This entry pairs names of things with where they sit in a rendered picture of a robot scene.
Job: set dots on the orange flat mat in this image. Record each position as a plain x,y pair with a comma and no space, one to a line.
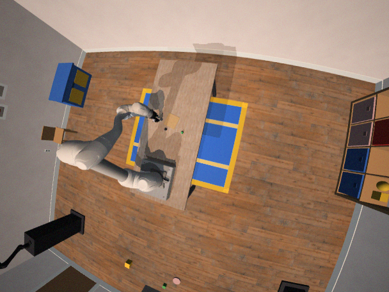
171,121

